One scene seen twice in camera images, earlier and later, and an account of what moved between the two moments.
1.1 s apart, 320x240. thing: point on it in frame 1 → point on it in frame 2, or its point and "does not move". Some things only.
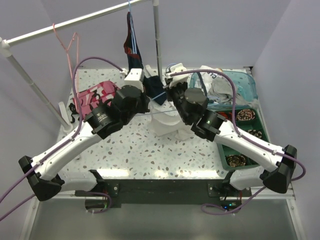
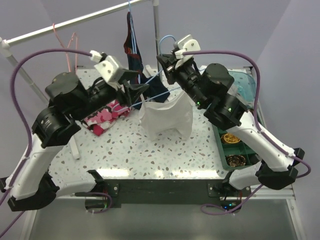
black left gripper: x=146 y=100 → x=133 y=90
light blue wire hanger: x=159 y=111 → x=150 y=79
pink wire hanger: x=66 y=50 does not move
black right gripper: x=170 y=90 → x=176 y=69
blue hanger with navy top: x=131 y=44 does not move
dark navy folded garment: x=154 y=88 does not move
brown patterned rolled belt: x=234 y=160 does not move
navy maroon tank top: x=131 y=45 does not move
